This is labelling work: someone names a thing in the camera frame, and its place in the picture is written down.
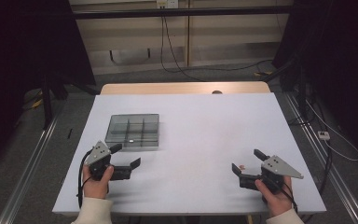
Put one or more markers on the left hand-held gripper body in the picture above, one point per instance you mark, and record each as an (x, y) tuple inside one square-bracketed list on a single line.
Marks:
[(101, 160)]

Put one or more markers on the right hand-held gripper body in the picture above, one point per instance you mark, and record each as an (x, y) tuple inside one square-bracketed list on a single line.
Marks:
[(275, 166)]

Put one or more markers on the small pink item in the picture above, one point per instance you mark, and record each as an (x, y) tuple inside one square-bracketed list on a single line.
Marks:
[(241, 167)]

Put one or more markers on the clear plastic compartment box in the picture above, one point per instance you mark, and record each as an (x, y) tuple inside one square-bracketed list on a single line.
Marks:
[(133, 130)]

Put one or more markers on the person's left hand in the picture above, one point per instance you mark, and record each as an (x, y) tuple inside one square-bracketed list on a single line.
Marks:
[(96, 188)]

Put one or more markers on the person's right hand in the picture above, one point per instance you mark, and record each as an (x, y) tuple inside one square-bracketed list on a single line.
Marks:
[(278, 202)]

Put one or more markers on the white table board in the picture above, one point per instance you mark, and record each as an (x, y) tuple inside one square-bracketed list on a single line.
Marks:
[(245, 124)]

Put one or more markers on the small black floor item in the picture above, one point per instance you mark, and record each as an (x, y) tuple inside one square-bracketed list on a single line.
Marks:
[(70, 133)]

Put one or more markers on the white power strip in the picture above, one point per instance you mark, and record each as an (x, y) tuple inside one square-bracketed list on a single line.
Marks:
[(323, 135)]

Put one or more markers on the black metal stand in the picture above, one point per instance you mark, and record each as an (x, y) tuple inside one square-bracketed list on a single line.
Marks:
[(46, 105)]

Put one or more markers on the wooden table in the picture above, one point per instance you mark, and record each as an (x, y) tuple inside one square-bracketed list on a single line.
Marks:
[(167, 88)]

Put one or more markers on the yellow floor tape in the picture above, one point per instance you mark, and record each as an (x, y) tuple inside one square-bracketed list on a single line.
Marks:
[(37, 103), (262, 73)]

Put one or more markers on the black curtain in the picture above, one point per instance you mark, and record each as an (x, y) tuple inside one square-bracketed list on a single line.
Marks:
[(12, 46), (348, 46)]

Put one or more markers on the black horizontal bar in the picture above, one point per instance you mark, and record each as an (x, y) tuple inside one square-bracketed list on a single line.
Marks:
[(199, 11)]

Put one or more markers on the aluminium floor rail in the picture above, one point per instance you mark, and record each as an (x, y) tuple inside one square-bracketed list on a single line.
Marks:
[(346, 199), (26, 177)]

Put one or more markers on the white wall socket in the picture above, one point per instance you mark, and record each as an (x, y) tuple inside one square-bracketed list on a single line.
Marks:
[(167, 3)]

